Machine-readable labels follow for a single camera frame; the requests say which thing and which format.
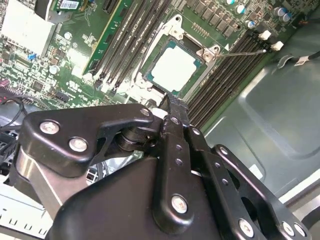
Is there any silver square CPU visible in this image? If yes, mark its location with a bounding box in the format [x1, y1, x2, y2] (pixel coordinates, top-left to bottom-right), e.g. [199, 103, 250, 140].
[142, 39, 209, 99]

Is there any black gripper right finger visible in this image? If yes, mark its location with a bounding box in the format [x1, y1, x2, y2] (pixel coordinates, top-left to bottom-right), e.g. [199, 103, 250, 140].
[173, 97, 313, 240]

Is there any metal wire locking lever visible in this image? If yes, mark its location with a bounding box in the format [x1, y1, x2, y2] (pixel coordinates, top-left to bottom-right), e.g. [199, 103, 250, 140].
[216, 48, 268, 59]

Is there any metal socket cover frame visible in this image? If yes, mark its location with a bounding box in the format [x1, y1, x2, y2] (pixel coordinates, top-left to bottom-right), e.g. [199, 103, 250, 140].
[126, 74, 168, 108]

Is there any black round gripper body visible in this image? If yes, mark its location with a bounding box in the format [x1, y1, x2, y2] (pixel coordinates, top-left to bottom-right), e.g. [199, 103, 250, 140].
[46, 156, 227, 240]

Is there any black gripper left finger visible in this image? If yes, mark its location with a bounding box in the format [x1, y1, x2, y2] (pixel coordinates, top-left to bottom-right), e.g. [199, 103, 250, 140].
[9, 92, 197, 234]

